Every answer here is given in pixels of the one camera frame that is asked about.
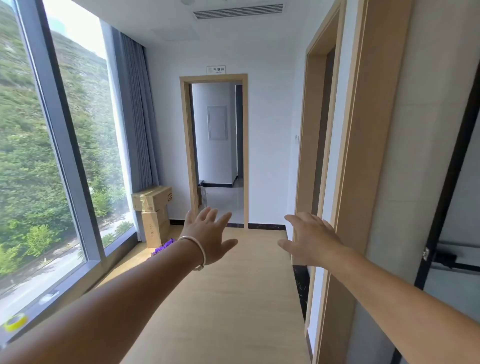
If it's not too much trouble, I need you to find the person's right hand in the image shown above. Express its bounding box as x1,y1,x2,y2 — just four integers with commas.
277,212,352,269

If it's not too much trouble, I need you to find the person's left hand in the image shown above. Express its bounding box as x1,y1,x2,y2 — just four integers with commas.
178,207,239,268

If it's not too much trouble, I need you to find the person's right forearm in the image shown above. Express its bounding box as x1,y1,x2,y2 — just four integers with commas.
328,247,480,364

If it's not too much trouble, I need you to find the person's left forearm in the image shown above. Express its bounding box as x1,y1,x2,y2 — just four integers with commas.
0,238,204,364

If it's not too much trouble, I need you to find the tall cardboard box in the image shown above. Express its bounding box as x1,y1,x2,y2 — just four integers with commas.
140,205,172,249

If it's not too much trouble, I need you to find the purple bundle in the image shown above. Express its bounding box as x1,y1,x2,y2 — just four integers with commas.
151,240,177,257

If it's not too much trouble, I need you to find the wide cardboard box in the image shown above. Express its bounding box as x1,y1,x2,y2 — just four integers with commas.
131,185,174,213

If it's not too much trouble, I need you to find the grey curtain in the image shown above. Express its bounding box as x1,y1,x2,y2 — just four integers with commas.
112,27,160,193

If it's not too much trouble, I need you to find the black-framed glass door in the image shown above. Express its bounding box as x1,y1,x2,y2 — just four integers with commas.
390,85,480,364

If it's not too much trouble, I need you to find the large grey-framed glass window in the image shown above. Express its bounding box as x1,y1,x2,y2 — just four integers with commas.
0,0,138,327

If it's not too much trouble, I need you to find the yellow tape roll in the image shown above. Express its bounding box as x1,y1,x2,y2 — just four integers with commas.
2,313,29,333

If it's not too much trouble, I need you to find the white ceiling air vent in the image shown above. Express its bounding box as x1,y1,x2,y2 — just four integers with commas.
192,3,285,21

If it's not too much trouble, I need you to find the silver bracelet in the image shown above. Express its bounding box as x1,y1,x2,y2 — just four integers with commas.
178,235,207,272

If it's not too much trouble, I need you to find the wooden doorway frame with sign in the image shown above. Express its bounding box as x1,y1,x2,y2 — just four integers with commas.
179,73,250,230

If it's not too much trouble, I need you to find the narrow wooden door frame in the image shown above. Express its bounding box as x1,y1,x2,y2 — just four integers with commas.
291,0,347,265

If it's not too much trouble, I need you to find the white wall cabinet panel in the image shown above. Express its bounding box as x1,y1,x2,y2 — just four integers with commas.
207,105,229,141

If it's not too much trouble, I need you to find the wide wooden door frame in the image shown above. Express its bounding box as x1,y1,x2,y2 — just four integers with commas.
304,0,414,364

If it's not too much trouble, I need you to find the black door handle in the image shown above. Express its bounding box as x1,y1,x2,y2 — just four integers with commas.
421,244,480,271

